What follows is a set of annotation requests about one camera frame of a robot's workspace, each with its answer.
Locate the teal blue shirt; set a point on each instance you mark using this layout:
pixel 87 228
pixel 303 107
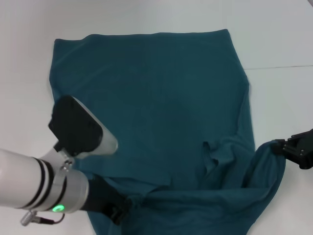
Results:
pixel 171 98

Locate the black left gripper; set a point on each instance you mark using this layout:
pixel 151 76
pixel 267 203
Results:
pixel 105 198

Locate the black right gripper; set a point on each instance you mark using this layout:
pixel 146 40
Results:
pixel 302 151

